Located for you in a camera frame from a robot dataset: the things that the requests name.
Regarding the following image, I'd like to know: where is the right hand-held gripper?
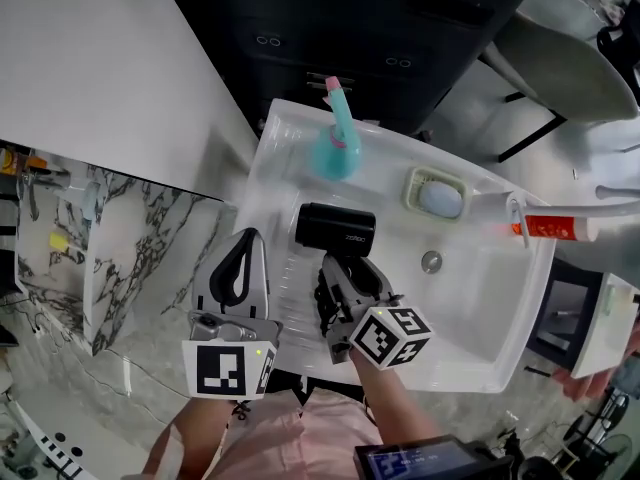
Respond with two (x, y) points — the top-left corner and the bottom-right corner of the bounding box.
(313, 254), (435, 373)

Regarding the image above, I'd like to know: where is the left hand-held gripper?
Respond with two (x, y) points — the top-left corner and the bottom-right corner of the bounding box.
(180, 227), (284, 401)

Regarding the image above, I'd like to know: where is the black hair dryer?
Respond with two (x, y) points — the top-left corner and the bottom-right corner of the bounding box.
(294, 201), (377, 269)

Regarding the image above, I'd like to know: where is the white rectangular sink basin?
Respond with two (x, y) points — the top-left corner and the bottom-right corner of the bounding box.
(234, 98), (559, 394)

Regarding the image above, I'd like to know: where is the person's right forearm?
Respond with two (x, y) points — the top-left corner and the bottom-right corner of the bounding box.
(349, 350), (446, 449)

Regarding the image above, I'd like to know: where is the person's left forearm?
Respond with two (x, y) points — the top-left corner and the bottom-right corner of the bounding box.
(167, 395), (241, 480)

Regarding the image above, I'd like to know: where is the pale green soap dish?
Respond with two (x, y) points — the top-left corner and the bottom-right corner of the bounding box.
(401, 166), (471, 223)

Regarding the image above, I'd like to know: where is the pale blue soap bar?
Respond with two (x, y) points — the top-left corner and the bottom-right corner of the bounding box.
(418, 180), (464, 218)

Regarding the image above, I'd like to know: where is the teal spray bottle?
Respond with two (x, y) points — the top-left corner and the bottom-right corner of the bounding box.
(310, 75), (364, 182)

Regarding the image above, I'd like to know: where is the person's pink garment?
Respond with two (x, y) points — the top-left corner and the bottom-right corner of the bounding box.
(144, 387), (386, 480)

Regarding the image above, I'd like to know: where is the yellow ball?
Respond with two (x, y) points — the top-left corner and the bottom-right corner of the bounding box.
(48, 231), (84, 264)

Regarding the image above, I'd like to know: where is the black tablet device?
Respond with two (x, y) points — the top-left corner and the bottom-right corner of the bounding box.
(353, 435), (516, 480)

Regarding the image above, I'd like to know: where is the orange-red bottle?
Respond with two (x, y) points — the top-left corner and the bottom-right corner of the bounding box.
(510, 213), (601, 243)

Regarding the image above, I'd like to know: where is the chrome faucet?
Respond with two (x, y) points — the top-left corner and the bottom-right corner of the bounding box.
(19, 167), (71, 192)

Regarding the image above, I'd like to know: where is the white gooseneck faucet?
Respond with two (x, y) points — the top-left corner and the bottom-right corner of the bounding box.
(469, 183), (640, 249)

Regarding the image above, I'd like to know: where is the white slotted panel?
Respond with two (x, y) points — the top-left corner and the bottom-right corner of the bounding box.
(0, 392), (86, 480)

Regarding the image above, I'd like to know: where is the orange drink bottle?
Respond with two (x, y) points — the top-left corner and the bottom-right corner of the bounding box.
(0, 147), (49, 177)

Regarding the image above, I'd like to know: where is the small white sink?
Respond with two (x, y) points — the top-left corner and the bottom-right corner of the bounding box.
(569, 272), (640, 380)

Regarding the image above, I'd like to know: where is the large black cabinet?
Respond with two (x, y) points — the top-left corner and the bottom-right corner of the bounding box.
(219, 0), (546, 137)

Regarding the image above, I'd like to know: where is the grey shell chair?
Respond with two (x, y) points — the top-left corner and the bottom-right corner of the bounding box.
(479, 10), (640, 164)

